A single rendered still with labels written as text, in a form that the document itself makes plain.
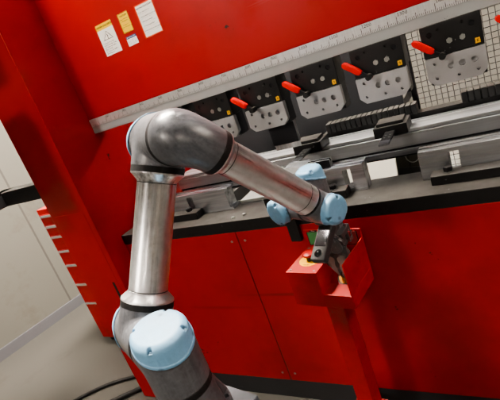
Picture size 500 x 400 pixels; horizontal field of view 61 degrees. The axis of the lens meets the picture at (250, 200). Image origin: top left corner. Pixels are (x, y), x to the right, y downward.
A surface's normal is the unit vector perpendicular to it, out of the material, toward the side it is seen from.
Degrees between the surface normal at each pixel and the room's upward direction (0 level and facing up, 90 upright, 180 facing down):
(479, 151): 90
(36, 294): 90
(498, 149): 90
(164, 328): 7
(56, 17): 90
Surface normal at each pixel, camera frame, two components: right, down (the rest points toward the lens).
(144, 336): -0.25, -0.88
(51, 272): 0.75, -0.05
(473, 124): -0.42, 0.42
